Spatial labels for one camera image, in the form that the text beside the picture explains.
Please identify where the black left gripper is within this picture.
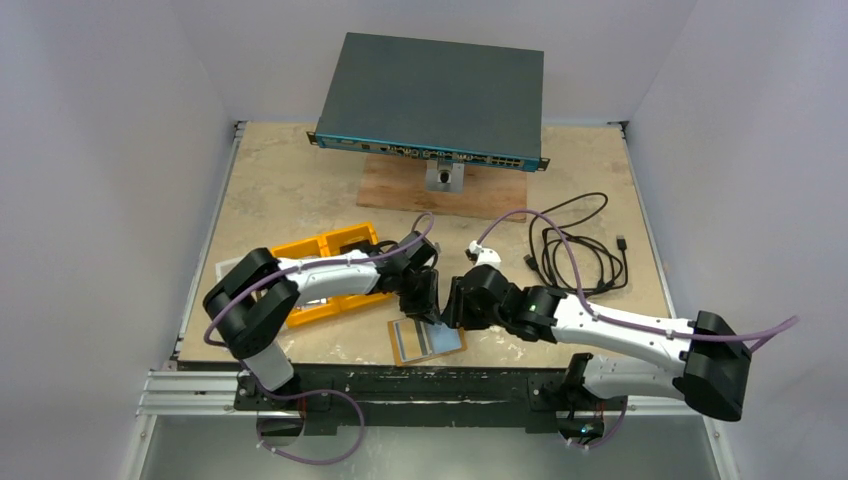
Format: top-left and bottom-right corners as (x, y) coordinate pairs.
(395, 266), (441, 324)

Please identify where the gold card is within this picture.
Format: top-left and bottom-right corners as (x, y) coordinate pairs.
(399, 321), (430, 361)

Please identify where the yellow bin with silver cards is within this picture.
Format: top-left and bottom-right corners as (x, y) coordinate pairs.
(271, 236), (339, 328)

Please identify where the yellow bin with black cards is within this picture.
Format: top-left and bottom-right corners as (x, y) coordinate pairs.
(319, 222), (392, 314)

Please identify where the wooden board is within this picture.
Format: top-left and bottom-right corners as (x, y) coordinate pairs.
(356, 155), (528, 219)

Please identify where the white plastic tray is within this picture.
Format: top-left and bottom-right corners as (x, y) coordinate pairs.
(215, 257), (242, 281)

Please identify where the blue network switch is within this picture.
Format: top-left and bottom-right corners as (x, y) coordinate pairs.
(307, 32), (549, 172)

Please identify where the tan leather card holder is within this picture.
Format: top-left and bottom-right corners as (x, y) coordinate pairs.
(387, 318), (467, 367)

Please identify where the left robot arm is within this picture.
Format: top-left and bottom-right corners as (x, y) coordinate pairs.
(202, 231), (439, 409)

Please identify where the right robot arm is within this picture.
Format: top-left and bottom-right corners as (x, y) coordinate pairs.
(440, 265), (752, 422)

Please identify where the metal switch stand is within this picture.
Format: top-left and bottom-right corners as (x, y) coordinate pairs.
(425, 160), (465, 194)

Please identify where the black USB cable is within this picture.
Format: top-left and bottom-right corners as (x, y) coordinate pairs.
(523, 192), (629, 296)

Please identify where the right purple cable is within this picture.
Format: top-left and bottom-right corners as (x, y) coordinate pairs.
(475, 209), (801, 452)

